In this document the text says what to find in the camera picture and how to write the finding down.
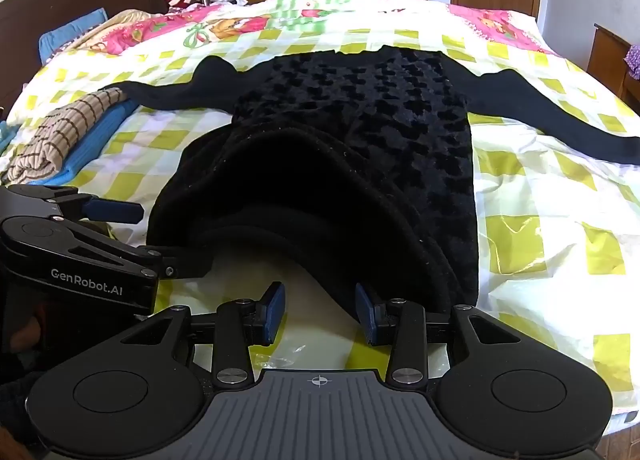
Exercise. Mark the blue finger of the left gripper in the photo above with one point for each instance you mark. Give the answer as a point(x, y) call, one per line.
point(112, 211)
point(179, 262)

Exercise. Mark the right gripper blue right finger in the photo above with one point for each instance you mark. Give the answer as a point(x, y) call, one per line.
point(377, 321)

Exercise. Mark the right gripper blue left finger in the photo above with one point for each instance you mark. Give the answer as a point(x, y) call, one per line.
point(267, 314)

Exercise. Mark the black knit sweater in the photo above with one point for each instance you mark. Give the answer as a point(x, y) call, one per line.
point(357, 167)

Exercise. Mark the blue folded garment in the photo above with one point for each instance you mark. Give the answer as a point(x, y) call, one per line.
point(91, 146)

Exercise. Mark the beige striped folded garment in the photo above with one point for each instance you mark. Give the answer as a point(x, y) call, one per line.
point(58, 134)

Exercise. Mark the blue pillow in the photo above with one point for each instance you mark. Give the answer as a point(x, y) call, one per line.
point(53, 40)

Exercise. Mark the checkered floral bed quilt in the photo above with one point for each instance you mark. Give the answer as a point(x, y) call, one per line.
point(558, 231)

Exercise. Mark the dark wooden headboard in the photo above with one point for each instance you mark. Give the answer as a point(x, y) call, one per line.
point(24, 21)

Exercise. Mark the wooden side cabinet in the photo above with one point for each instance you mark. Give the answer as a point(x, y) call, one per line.
point(607, 65)

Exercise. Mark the purple item on cabinet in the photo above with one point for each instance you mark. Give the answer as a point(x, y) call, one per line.
point(632, 59)

